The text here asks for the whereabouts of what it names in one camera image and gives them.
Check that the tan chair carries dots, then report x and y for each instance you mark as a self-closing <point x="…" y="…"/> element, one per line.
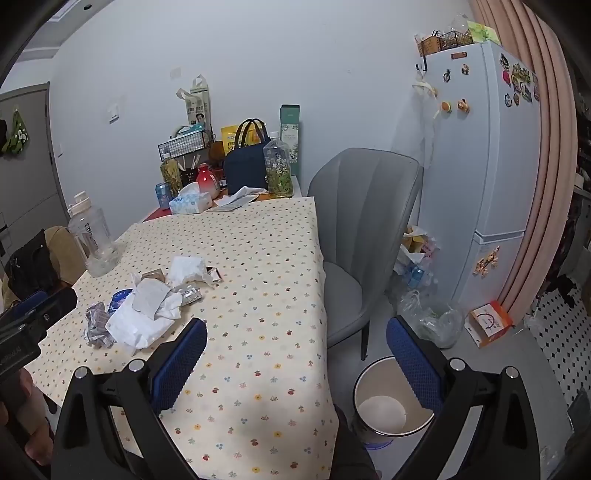
<point x="69" y="254"/>

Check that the clear plastic water jug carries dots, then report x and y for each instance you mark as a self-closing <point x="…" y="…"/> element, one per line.
<point x="90" y="235"/>

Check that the small silver foil wrapper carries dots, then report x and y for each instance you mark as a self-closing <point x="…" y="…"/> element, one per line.
<point x="190" y="294"/>

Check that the white refrigerator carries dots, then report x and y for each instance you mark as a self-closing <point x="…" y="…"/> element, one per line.
<point x="480" y="184"/>

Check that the burger magnet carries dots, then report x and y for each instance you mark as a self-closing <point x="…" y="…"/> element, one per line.
<point x="445" y="106"/>

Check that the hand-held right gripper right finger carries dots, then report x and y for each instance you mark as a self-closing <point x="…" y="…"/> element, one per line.
<point x="413" y="364"/>

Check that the black bag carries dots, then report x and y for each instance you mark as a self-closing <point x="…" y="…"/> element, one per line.
<point x="32" y="267"/>

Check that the orange bear magnet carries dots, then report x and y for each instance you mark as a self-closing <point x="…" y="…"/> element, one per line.
<point x="463" y="105"/>

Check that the yellow packet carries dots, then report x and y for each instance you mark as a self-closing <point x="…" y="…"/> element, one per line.
<point x="229" y="138"/>

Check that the green hanging cloth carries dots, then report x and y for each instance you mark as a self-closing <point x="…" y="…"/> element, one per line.
<point x="16" y="134"/>

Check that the person's left hand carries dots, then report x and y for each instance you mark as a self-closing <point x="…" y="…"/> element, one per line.
<point x="37" y="424"/>

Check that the grey upholstered chair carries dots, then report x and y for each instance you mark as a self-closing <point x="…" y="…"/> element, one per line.
<point x="360" y="207"/>

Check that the cluster of colourful fridge magnets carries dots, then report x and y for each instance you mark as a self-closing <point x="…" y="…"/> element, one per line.
<point x="521" y="81"/>

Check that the blue labelled bottle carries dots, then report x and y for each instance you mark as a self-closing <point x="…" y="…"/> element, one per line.
<point x="417" y="276"/>

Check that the white paper bag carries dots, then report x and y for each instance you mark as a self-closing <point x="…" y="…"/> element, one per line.
<point x="199" y="104"/>

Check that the clear plastic bag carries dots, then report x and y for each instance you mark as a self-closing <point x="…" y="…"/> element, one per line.
<point x="434" y="323"/>

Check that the blue drink can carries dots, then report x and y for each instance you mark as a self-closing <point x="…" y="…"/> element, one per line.
<point x="163" y="194"/>

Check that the floral tablecloth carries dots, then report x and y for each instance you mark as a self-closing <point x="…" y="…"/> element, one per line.
<point x="258" y="300"/>

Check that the red white small wrapper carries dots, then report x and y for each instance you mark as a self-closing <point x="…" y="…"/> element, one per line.
<point x="215" y="275"/>

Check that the pink curtain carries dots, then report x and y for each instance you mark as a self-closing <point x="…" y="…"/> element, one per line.
<point x="545" y="184"/>

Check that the dark trousers leg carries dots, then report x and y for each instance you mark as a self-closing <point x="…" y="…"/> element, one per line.
<point x="355" y="452"/>

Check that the red teapot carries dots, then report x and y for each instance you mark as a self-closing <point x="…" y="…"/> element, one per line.
<point x="207" y="182"/>

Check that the blue white tissue pack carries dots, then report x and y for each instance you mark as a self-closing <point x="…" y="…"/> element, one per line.
<point x="189" y="201"/>

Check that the brown wicker basket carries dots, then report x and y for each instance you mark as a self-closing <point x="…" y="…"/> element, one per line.
<point x="430" y="45"/>

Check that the black bicycle magnet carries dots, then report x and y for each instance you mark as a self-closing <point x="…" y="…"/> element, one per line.
<point x="446" y="76"/>

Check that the glass jar of greens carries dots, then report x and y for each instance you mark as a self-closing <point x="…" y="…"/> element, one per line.
<point x="171" y="177"/>

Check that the black cloth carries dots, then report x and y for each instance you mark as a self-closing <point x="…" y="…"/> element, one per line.
<point x="561" y="288"/>

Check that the navy lunch bag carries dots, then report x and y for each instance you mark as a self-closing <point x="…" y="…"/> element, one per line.
<point x="244" y="170"/>

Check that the folded paper sheets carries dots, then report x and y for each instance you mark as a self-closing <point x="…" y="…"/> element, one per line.
<point x="235" y="201"/>

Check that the plastic bottle with green leaves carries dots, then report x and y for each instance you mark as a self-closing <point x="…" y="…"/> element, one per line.
<point x="278" y="170"/>

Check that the tall green box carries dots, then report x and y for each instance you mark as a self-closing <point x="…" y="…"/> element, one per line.
<point x="290" y="134"/>

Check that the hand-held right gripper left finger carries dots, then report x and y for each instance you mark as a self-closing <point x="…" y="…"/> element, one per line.
<point x="180" y="364"/>

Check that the full white plastic bag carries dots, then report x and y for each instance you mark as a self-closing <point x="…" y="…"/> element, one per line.
<point x="415" y="258"/>

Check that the brown cardboard scrap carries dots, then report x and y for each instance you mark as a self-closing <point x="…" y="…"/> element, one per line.
<point x="152" y="275"/>

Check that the grey door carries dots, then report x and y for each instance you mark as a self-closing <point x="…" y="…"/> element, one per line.
<point x="32" y="184"/>

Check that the yellow pink magnet figures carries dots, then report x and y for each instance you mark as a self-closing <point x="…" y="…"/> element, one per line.
<point x="487" y="263"/>

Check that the white wall switch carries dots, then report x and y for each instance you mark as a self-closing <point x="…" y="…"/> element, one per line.
<point x="115" y="114"/>

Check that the blue plastic wrapper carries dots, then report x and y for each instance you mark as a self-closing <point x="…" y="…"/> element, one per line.
<point x="120" y="302"/>

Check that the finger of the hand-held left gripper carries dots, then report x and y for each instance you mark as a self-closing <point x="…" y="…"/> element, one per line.
<point x="32" y="302"/>

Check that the white trash bin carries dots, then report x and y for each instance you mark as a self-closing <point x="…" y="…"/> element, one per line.
<point x="369" y="383"/>

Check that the hanging translucent plastic bag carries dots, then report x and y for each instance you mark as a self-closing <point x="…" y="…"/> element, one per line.
<point x="427" y="129"/>

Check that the orange white cardboard box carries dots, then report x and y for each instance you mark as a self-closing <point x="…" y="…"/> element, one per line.
<point x="489" y="323"/>

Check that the yellow carton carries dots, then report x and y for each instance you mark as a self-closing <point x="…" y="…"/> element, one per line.
<point x="414" y="243"/>

